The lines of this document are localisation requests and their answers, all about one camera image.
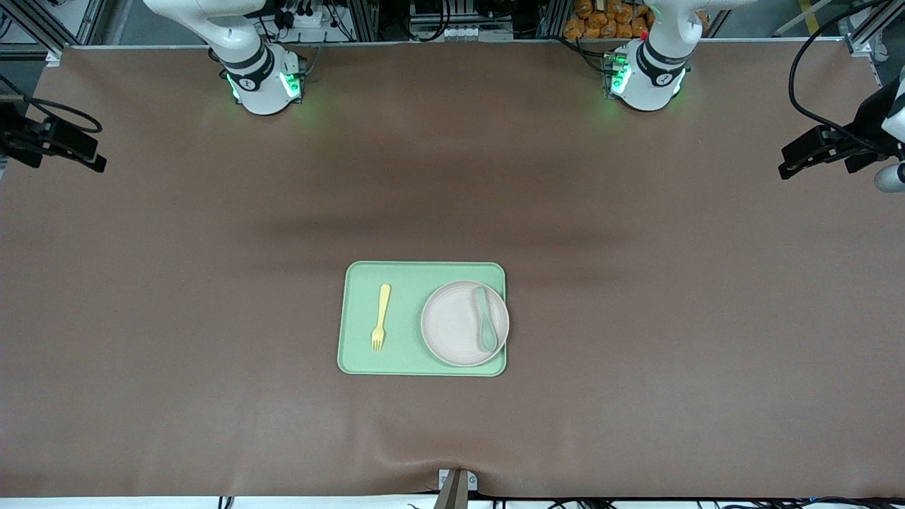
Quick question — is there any yellow plastic fork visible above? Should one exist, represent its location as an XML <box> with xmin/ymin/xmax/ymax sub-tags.
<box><xmin>372</xmin><ymin>284</ymin><xmax>392</xmax><ymax>352</ymax></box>

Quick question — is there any mint green plastic spoon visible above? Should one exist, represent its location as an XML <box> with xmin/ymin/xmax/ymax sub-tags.
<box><xmin>472</xmin><ymin>286</ymin><xmax>498</xmax><ymax>352</ymax></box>

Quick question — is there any round white plate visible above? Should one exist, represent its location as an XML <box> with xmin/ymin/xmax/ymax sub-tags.
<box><xmin>421</xmin><ymin>281</ymin><xmax>510</xmax><ymax>368</ymax></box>

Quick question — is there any brown table mat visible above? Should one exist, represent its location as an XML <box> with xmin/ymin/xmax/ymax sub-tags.
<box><xmin>0</xmin><ymin>39</ymin><xmax>905</xmax><ymax>499</ymax></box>

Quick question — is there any pile of orange objects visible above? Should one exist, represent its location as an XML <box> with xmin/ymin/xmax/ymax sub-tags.
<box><xmin>564</xmin><ymin>0</ymin><xmax>653</xmax><ymax>40</ymax></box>

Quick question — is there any white power strip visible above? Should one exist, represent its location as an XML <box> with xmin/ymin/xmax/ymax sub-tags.
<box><xmin>281</xmin><ymin>7</ymin><xmax>327</xmax><ymax>29</ymax></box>

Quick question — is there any mint green rectangular tray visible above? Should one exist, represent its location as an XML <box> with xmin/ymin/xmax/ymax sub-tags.
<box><xmin>337</xmin><ymin>262</ymin><xmax>508</xmax><ymax>377</ymax></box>

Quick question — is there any aluminium frame structure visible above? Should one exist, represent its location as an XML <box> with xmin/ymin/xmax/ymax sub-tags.
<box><xmin>0</xmin><ymin>0</ymin><xmax>905</xmax><ymax>66</ymax></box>

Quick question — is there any metal edge bracket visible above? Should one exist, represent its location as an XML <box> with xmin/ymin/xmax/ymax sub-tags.
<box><xmin>437</xmin><ymin>469</ymin><xmax>479</xmax><ymax>509</ymax></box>

